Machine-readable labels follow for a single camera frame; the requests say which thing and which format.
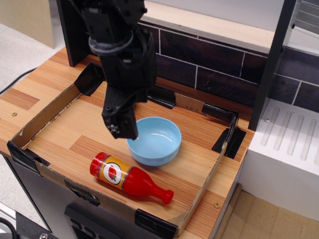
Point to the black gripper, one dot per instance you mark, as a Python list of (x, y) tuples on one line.
[(129, 63)]

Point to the red hot sauce bottle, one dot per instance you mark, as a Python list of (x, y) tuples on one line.
[(128, 178)]

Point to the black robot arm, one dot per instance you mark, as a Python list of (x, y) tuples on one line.
[(111, 16)]

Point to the cardboard fence with black tape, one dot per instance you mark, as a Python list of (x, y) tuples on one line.
[(50, 133)]

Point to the light blue bowl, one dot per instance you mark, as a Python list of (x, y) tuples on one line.
[(157, 143)]

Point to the light wooden shelf ledge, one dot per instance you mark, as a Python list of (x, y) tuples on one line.
[(240, 35)]

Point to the white dish drainer block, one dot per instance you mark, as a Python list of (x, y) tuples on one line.
[(282, 162)]

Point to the dark grey vertical post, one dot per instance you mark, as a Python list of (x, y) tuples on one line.
[(280, 41)]

